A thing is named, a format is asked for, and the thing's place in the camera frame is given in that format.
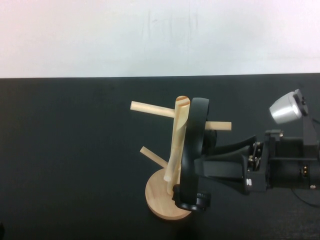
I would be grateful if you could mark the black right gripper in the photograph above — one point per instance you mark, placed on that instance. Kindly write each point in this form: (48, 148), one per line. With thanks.
(287, 162)

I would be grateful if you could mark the black over-ear headphones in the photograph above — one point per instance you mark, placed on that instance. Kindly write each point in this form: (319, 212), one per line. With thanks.
(192, 140)

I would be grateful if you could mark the light wooden peg stand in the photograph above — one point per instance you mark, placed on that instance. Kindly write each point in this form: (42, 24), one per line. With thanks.
(160, 192)

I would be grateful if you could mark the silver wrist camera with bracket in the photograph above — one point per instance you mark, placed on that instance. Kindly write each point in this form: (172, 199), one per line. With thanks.
(285, 110)

